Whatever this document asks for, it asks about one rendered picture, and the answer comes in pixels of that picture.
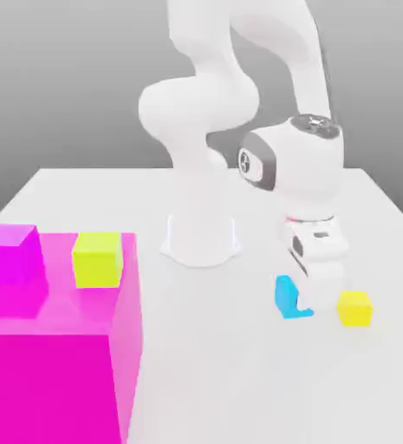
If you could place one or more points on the small yellow cube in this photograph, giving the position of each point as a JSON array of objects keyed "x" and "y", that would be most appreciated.
[{"x": 355, "y": 310}]

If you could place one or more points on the small lime cube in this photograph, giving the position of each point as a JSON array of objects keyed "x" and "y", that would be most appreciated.
[{"x": 97, "y": 265}]

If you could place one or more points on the large magenta box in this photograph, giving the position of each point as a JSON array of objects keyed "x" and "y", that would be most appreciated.
[{"x": 48, "y": 381}]

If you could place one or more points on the small cyan cube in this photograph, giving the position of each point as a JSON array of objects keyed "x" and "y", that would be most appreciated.
[{"x": 286, "y": 295}]

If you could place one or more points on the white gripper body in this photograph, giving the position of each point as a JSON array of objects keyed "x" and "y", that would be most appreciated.
[{"x": 324, "y": 274}]

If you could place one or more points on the small purple cube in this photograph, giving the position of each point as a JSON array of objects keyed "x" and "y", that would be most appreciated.
[{"x": 8, "y": 258}]

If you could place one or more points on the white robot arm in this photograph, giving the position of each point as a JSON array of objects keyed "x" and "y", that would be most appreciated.
[{"x": 201, "y": 145}]

